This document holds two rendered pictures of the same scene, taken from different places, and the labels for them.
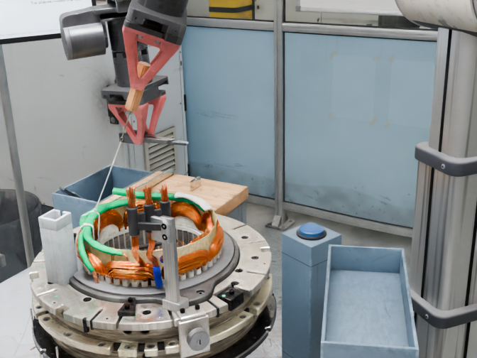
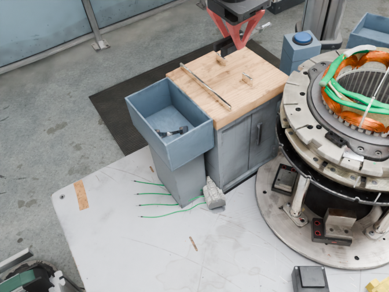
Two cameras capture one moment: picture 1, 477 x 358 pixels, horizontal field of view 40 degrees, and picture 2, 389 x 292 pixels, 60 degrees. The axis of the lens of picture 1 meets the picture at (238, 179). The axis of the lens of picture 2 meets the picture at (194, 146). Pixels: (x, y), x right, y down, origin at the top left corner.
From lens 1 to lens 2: 1.07 m
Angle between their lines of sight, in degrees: 53
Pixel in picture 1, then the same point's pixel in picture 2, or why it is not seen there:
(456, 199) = not seen: outside the picture
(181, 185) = (209, 68)
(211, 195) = (241, 58)
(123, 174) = (140, 97)
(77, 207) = (191, 138)
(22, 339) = (179, 254)
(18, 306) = (125, 250)
